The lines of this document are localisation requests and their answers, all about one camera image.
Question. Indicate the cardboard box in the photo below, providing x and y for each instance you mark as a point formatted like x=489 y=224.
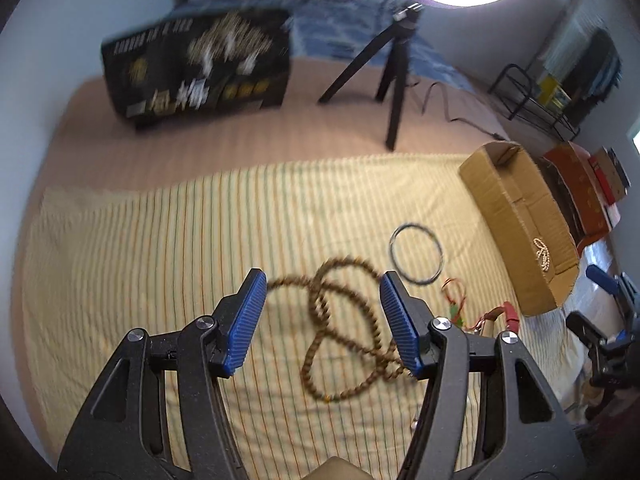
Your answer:
x=500 y=220

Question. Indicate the black tripod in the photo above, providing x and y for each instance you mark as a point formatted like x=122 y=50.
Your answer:
x=395 y=85

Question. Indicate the peach bed sheet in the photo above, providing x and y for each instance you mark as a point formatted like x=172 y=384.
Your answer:
x=320 y=135

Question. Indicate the yellow striped cloth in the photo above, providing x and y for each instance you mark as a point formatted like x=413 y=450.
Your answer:
x=150 y=260

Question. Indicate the pearl bead jewelry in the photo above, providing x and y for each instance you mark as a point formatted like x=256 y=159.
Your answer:
x=542 y=256

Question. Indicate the dark hanging clothes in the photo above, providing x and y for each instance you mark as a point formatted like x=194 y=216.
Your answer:
x=597 y=75

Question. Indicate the blue patterned bedding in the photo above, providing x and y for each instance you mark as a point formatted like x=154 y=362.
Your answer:
x=325 y=35

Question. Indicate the dark thin bangle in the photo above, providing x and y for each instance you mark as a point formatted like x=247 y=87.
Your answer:
x=391 y=252

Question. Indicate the red patterned box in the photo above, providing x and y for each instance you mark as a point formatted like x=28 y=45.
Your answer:
x=580 y=190

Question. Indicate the black printed box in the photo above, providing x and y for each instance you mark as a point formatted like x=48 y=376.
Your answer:
x=150 y=70

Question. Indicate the stack of books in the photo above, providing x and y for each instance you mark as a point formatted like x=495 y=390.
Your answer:
x=607 y=172

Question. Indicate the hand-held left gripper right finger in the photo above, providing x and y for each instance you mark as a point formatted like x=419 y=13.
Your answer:
x=400 y=327

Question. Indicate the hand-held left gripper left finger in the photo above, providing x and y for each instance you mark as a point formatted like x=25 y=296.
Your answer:
x=244 y=321

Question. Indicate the red tassel charm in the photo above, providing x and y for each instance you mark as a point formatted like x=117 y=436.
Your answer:
x=510 y=312

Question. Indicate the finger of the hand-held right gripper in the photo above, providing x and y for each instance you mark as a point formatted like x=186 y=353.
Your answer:
x=601 y=278
x=585 y=329

